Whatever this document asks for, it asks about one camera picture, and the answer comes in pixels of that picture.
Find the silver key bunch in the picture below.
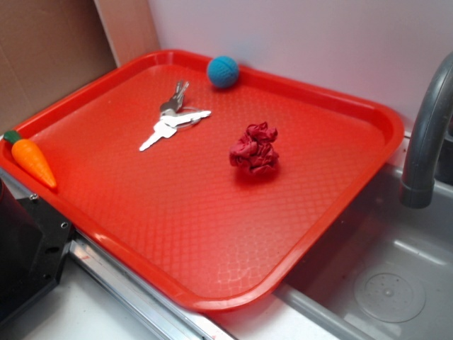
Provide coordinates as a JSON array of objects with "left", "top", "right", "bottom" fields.
[{"left": 139, "top": 80, "right": 212, "bottom": 152}]

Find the grey plastic sink basin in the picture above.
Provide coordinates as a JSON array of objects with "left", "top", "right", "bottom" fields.
[{"left": 208, "top": 163, "right": 453, "bottom": 340}]

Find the brown cardboard panel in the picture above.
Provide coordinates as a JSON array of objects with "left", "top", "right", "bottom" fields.
[{"left": 1, "top": 1, "right": 160, "bottom": 131}]

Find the grey toy faucet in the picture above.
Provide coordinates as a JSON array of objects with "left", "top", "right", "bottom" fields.
[{"left": 398, "top": 54, "right": 452, "bottom": 208}]

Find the orange toy carrot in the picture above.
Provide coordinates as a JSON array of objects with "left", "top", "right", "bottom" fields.
[{"left": 4, "top": 130, "right": 57, "bottom": 189}]

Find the blue rubber ball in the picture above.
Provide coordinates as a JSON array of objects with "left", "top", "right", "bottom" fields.
[{"left": 207, "top": 56, "right": 239, "bottom": 89}]

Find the aluminium rail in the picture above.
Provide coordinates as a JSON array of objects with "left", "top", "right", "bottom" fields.
[{"left": 0, "top": 166, "right": 227, "bottom": 340}]

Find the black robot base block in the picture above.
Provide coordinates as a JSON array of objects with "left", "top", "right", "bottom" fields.
[{"left": 1, "top": 182, "right": 74, "bottom": 326}]

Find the red plastic tray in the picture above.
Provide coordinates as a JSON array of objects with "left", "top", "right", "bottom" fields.
[{"left": 1, "top": 50, "right": 404, "bottom": 312}]

